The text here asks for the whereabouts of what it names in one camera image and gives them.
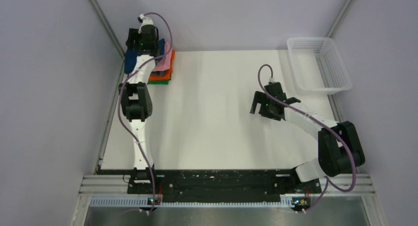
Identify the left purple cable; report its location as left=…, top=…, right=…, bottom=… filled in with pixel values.
left=117, top=12, right=174, bottom=215

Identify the green folded t-shirt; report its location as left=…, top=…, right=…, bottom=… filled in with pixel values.
left=147, top=79, right=170, bottom=85

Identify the blue mickey print t-shirt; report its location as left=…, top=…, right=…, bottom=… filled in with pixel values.
left=124, top=38, right=166, bottom=75

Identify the white slotted cable duct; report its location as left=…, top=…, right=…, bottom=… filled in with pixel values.
left=90, top=196, right=295, bottom=208

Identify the orange folded t-shirt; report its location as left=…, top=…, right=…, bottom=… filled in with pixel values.
left=149, top=49, right=175, bottom=81

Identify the pink folded t-shirt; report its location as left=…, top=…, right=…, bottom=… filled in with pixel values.
left=153, top=41, right=173, bottom=72

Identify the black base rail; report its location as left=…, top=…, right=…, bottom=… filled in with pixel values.
left=127, top=168, right=321, bottom=203

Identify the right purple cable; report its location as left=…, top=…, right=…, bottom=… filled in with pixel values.
left=257, top=64, right=358, bottom=214

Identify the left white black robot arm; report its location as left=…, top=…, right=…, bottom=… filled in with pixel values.
left=118, top=25, right=160, bottom=193

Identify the white plastic basket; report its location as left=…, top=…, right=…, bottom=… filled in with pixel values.
left=286, top=37, right=352, bottom=95

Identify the purple cable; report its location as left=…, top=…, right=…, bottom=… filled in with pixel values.
left=257, top=64, right=358, bottom=214
left=117, top=12, right=174, bottom=215

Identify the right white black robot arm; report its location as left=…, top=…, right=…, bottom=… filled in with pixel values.
left=250, top=82, right=365, bottom=192

